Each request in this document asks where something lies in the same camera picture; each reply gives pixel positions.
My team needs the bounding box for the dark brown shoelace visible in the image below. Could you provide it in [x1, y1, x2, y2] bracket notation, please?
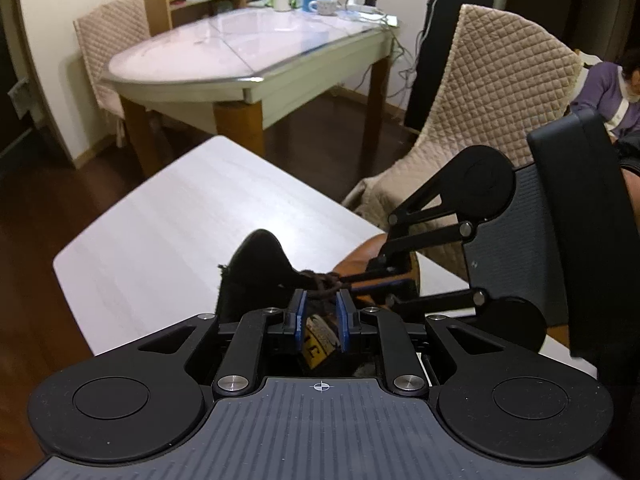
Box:
[299, 269, 361, 306]

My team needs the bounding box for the tan leather boot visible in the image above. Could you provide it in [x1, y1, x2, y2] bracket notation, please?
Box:
[214, 229, 421, 378]

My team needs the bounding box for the beige quilted chair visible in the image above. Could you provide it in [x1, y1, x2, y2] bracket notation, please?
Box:
[73, 0, 151, 148]
[342, 4, 583, 281]

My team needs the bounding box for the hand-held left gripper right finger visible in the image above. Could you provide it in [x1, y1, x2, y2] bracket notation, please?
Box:
[336, 290, 504, 399]

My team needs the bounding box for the wooden desktop shelf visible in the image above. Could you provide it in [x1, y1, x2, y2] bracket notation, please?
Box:
[144, 0, 277, 37]

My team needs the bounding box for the tall black cabinet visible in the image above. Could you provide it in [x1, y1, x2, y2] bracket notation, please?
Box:
[404, 0, 497, 133]

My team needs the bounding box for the person's right forearm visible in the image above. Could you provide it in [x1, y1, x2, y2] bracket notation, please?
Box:
[620, 162, 640, 233]

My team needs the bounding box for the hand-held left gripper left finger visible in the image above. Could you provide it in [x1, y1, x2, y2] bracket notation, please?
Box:
[137, 289, 307, 399]

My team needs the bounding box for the grey wall plate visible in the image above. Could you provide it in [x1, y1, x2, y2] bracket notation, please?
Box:
[7, 77, 31, 120]

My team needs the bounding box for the white power strip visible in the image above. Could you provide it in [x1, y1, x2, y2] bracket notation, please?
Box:
[340, 0, 388, 17]

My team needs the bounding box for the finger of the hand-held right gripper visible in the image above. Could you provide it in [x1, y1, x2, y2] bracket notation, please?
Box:
[336, 157, 478, 285]
[347, 280, 491, 321]

